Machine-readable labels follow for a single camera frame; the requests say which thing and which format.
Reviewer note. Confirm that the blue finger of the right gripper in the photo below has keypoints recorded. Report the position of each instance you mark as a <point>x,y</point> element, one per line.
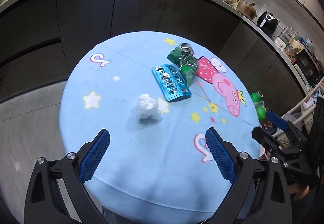
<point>277,118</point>
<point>265,140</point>

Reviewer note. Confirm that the person's hand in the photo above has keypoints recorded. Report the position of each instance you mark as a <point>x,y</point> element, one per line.
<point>298,191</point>

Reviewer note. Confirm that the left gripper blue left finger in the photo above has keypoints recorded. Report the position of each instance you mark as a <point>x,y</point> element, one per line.
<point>44,202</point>

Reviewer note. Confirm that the black toaster oven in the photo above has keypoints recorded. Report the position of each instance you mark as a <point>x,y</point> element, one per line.
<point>310,68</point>

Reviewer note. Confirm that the crumpled white tissue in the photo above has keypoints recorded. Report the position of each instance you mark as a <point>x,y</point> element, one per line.
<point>147,108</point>

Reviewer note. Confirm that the black air fryer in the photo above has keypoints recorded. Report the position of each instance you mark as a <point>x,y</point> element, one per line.
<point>267,23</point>

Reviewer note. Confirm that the light blue cartoon tablecloth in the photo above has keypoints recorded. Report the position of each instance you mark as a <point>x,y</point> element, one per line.
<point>155,171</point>

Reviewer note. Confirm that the dark kitchen cabinet counter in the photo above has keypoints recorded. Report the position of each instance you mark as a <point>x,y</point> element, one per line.
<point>43,40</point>

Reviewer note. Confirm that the dark blue shopping bag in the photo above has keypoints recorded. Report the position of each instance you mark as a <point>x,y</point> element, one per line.
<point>269,127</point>

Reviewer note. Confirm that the green snack wrapper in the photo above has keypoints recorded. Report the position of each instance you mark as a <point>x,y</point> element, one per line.
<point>183,57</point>

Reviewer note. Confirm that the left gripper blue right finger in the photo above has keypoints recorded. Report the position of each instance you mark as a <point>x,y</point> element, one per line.
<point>258,192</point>

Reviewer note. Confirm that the beige plastic storage rack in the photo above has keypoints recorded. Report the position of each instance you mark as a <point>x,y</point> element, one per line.
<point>300,115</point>

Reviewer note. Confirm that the blue blister pack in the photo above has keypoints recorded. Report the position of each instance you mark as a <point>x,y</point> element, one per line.
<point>171,83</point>

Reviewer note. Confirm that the green plastic bottle rear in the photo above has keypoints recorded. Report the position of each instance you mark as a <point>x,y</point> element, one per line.
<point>256,98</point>

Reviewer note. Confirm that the green plastic bottle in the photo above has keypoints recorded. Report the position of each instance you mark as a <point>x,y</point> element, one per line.
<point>256,98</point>
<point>261,110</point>

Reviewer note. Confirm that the green plastic bottle front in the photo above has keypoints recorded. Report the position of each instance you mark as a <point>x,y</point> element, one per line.
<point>261,110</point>

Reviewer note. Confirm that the copper cooking pot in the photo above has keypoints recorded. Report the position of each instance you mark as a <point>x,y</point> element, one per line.
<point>247,9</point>

